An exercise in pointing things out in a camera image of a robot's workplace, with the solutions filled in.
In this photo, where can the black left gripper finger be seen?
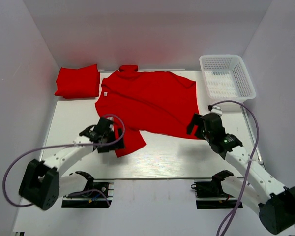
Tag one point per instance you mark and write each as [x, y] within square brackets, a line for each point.
[120, 144]
[105, 149]

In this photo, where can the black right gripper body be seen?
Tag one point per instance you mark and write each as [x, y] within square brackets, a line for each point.
[206, 134]

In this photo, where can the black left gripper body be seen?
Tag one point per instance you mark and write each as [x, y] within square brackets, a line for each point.
[109, 136]

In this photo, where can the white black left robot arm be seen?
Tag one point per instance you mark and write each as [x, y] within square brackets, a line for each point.
[45, 181]

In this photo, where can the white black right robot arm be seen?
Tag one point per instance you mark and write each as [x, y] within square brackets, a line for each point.
[272, 201]

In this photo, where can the folded red t-shirt stack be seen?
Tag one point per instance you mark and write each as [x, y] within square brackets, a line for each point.
[78, 83]

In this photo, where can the white perforated plastic basket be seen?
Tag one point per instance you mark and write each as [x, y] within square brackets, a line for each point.
[226, 78]

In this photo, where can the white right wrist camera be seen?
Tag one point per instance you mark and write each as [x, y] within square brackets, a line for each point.
[215, 110]

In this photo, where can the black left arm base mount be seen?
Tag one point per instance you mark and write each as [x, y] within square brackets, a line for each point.
[98, 196]

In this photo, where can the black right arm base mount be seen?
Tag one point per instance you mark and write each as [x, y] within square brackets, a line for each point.
[208, 196]

